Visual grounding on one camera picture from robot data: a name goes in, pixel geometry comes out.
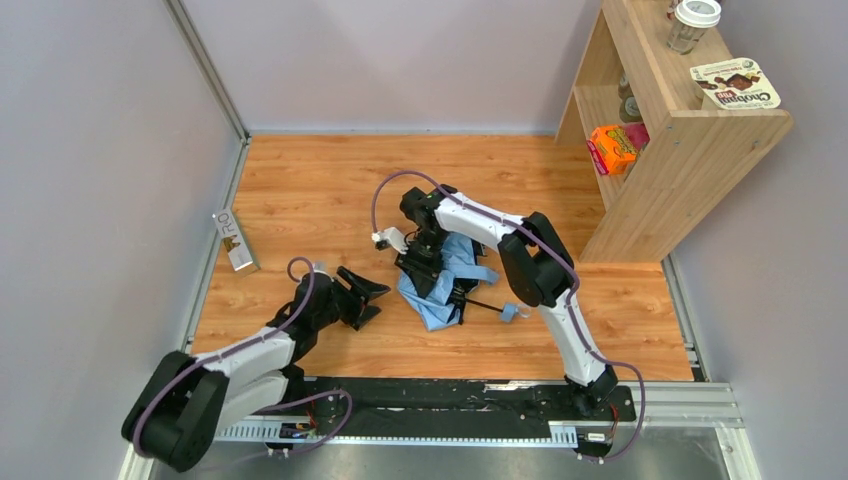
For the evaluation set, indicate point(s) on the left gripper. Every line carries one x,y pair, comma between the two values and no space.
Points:
348,299

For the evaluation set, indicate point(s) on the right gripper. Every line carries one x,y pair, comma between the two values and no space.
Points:
419,263

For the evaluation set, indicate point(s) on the light blue folding umbrella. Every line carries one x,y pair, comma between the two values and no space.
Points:
445,304

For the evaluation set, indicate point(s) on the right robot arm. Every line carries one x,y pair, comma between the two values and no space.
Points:
536,265

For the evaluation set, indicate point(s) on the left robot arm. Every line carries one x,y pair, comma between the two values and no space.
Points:
189,399

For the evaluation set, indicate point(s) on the small RO labelled box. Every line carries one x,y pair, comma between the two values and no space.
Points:
234,242

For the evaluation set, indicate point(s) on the orange snack box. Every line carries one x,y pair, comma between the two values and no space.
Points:
611,150

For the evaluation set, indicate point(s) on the pink snack box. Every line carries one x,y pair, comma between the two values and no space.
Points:
637,134

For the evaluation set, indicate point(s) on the small bottle on shelf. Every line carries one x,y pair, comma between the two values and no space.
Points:
629,111

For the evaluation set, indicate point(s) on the wooden shelf unit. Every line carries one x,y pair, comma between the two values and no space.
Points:
694,157

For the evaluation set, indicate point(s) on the Chobani yogurt cup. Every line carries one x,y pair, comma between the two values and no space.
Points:
735,84

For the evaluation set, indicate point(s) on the glass jar white lid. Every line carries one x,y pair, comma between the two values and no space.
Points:
691,19

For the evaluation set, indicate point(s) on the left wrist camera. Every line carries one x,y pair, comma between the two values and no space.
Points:
319,266

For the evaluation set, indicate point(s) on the aluminium frame post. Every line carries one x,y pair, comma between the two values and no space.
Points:
189,32

